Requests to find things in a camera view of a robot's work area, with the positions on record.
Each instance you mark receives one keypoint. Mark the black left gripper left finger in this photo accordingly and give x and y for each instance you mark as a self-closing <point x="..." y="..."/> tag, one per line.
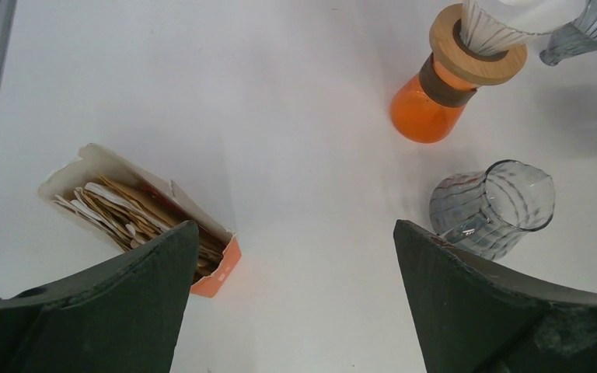
<point x="121" y="315"/>

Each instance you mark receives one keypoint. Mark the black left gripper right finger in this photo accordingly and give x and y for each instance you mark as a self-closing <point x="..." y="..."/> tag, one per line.
<point x="475" y="315"/>

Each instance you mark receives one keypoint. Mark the orange glass carafe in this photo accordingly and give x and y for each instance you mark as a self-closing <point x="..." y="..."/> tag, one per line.
<point x="428" y="107"/>

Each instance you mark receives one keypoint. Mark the clear ribbed glass dripper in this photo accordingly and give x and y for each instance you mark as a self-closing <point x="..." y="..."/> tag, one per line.
<point x="486" y="36"/>

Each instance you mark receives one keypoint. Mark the white paper coffee filter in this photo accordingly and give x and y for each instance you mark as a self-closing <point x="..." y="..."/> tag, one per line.
<point x="533" y="16"/>

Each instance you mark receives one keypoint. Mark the orange coffee filter box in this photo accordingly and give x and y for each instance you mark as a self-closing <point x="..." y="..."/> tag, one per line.
<point x="219" y="250"/>

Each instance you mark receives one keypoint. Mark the grey ribbed glass dripper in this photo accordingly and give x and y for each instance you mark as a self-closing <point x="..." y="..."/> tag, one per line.
<point x="574" y="38"/>

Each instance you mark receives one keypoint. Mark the brown paper filters stack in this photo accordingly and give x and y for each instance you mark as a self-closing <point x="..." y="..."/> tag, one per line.
<point x="130" y="215"/>

